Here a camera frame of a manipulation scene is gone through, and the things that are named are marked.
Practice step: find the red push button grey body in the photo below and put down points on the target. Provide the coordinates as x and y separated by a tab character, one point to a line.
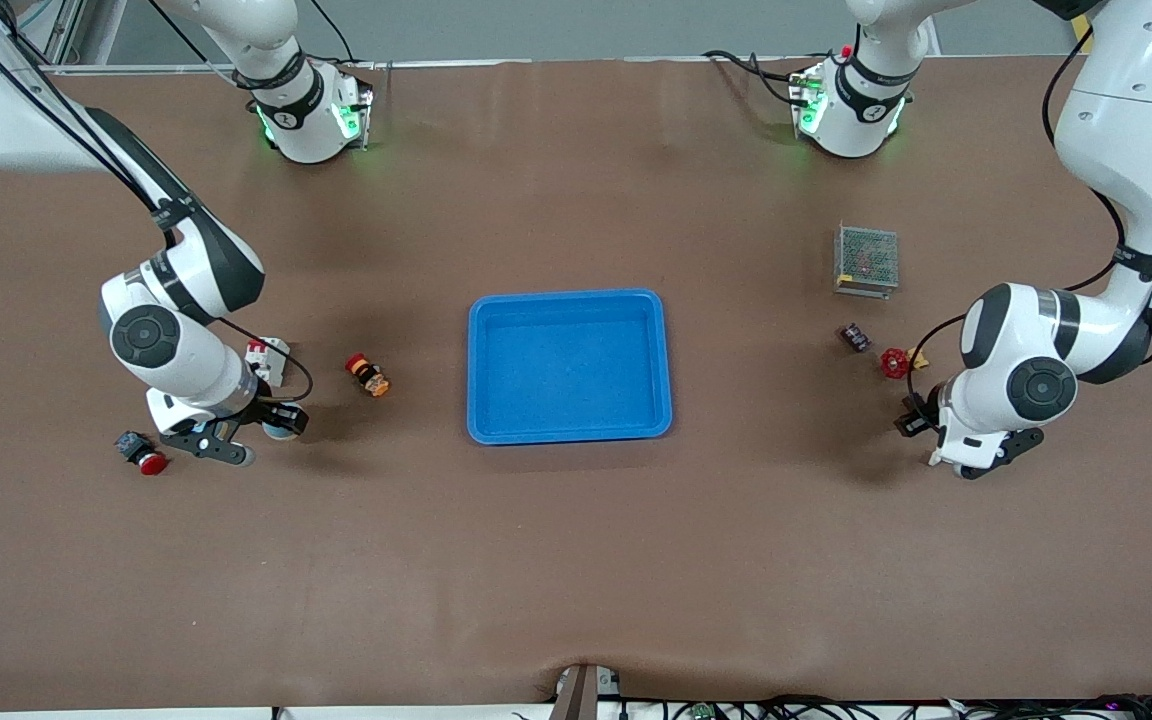
141	452

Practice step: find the blue plastic tray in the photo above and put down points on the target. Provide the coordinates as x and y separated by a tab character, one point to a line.
576	372

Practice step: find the yellow red emergency stop switch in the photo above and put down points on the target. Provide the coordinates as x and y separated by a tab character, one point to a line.
368	376

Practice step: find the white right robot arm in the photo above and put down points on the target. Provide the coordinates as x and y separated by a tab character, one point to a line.
186	350

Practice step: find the blue desk bell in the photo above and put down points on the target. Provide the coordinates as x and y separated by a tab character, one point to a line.
279	432

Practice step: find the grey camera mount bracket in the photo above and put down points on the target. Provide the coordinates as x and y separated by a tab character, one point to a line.
586	692

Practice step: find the metal mesh power supply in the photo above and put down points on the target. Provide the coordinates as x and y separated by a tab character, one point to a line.
866	258

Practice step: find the red handwheel brass valve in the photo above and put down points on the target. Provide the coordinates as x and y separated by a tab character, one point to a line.
894	364

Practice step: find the white circuit breaker red switch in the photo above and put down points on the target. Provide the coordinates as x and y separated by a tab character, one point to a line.
274	360

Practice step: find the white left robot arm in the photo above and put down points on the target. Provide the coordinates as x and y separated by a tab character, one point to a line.
1126	130

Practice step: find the black capacitor with white dots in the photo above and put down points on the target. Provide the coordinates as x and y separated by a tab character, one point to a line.
855	338

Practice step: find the aluminium frame profile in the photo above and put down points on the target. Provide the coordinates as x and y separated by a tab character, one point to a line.
66	30

